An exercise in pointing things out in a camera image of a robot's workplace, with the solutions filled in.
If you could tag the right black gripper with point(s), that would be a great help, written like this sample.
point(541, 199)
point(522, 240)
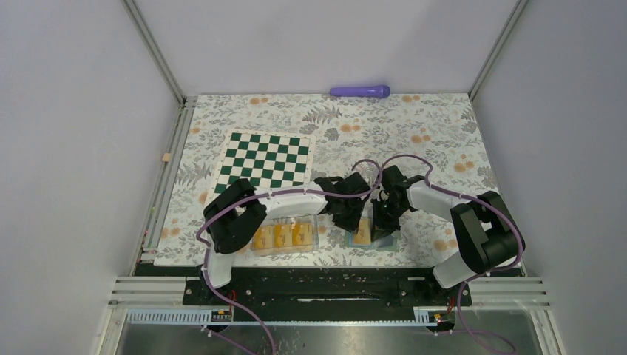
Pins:
point(380, 226)

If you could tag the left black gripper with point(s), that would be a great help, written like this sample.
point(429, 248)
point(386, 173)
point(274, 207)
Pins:
point(352, 223)

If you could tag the green leather card holder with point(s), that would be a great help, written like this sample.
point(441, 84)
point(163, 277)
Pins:
point(388, 243)

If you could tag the clear plastic card box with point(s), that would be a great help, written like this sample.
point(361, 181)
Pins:
point(292, 249)

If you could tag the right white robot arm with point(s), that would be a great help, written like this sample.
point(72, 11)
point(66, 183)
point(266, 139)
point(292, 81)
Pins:
point(484, 230)

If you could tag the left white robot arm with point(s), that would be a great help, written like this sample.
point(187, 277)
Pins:
point(232, 218)

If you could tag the green white chessboard mat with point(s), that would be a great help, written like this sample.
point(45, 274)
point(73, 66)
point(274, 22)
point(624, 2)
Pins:
point(266, 159)

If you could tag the purple cylinder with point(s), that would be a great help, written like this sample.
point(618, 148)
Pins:
point(380, 91)

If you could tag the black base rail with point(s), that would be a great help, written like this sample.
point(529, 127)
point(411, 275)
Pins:
point(327, 294)

